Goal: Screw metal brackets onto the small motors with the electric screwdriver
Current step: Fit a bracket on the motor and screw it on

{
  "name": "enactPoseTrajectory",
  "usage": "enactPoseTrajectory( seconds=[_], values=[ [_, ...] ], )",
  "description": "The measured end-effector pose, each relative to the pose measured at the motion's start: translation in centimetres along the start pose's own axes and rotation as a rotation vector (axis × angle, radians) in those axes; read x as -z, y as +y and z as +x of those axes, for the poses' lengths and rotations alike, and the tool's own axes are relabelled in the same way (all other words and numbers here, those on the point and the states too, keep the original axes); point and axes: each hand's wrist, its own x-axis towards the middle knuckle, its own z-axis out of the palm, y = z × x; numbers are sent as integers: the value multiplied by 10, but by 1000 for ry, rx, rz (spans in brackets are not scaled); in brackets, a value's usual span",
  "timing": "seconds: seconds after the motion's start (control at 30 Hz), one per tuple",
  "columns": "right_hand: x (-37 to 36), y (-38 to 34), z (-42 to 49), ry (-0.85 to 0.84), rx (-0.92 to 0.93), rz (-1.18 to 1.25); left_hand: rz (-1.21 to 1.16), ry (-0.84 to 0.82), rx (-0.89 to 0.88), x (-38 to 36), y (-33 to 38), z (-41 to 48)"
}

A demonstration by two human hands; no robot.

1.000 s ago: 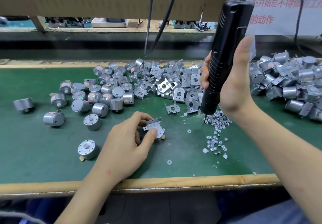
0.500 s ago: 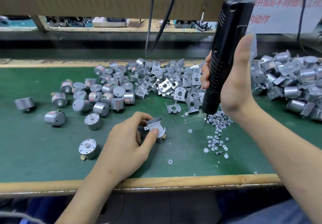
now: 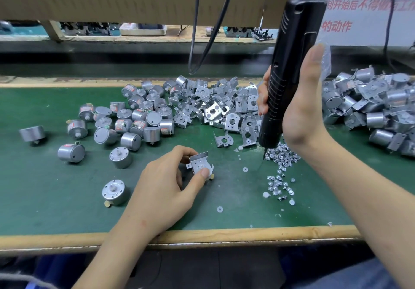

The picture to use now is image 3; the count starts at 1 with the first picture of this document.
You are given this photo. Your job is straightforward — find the person's right hand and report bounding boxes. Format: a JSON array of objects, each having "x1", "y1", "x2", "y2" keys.
[{"x1": 257, "y1": 43, "x2": 332, "y2": 157}]

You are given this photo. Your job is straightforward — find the blue plastic bin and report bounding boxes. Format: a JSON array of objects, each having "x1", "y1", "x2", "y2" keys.
[{"x1": 29, "y1": 253, "x2": 85, "y2": 289}]

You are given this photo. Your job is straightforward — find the pile of silver motors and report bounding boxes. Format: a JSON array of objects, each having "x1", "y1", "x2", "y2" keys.
[{"x1": 19, "y1": 81, "x2": 176, "y2": 207}]

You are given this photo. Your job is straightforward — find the grey blue trousers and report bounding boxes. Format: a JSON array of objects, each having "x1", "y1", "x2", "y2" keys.
[{"x1": 295, "y1": 256, "x2": 390, "y2": 289}]

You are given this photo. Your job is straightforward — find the silver round motor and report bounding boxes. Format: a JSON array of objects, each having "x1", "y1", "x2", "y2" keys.
[{"x1": 191, "y1": 162, "x2": 215, "y2": 181}]

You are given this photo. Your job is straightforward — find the silver metal bracket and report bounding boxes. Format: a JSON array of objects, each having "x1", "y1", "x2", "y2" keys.
[{"x1": 186, "y1": 151, "x2": 215, "y2": 177}]

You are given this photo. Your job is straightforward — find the black hanging cable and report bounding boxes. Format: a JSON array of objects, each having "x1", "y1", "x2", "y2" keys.
[
  {"x1": 192, "y1": 0, "x2": 238, "y2": 74},
  {"x1": 188, "y1": 0, "x2": 201, "y2": 74}
]

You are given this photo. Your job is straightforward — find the green bench mat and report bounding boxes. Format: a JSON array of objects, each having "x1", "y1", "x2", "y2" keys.
[{"x1": 0, "y1": 86, "x2": 415, "y2": 236}]

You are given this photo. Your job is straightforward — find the person's left forearm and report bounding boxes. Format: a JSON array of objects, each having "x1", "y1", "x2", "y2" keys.
[{"x1": 73, "y1": 224, "x2": 169, "y2": 289}]

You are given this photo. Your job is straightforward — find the small clear plastic bag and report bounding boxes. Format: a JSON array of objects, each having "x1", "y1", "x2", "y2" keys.
[{"x1": 321, "y1": 42, "x2": 333, "y2": 82}]

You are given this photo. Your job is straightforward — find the pile of metal brackets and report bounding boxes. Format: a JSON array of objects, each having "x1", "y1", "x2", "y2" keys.
[{"x1": 122, "y1": 76, "x2": 263, "y2": 150}]

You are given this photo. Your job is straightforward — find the pile of assembled motors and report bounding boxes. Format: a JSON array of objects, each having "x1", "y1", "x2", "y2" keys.
[{"x1": 322, "y1": 67, "x2": 415, "y2": 158}]

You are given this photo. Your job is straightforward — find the scatter of small silver screws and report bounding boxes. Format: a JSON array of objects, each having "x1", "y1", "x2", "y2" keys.
[{"x1": 217, "y1": 142, "x2": 302, "y2": 220}]

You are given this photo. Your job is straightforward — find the person's left hand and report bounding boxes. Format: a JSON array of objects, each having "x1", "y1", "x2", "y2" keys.
[{"x1": 120, "y1": 145, "x2": 211, "y2": 241}]

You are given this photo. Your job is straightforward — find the black electric screwdriver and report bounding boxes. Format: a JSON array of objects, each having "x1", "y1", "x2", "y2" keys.
[{"x1": 257, "y1": 0, "x2": 328, "y2": 149}]

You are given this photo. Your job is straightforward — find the person's right forearm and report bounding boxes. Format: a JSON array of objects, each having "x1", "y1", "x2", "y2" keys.
[{"x1": 301, "y1": 130, "x2": 415, "y2": 289}]

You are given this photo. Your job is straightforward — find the brown back panel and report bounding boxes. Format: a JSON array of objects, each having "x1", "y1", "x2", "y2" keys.
[{"x1": 0, "y1": 0, "x2": 302, "y2": 27}]

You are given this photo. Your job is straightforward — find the white paper sign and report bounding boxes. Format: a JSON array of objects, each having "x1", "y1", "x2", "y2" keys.
[{"x1": 318, "y1": 0, "x2": 415, "y2": 46}]

